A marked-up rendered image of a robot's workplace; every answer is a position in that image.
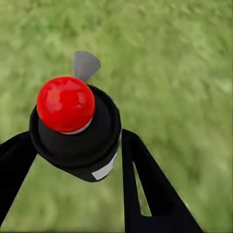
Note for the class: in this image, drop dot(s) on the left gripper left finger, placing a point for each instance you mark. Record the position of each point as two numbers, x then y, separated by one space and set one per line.
16 157

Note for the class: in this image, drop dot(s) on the pesticide atomizer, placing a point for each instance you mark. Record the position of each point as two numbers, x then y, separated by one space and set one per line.
76 126

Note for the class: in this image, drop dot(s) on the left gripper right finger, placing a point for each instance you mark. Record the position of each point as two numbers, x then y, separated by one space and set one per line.
169 213

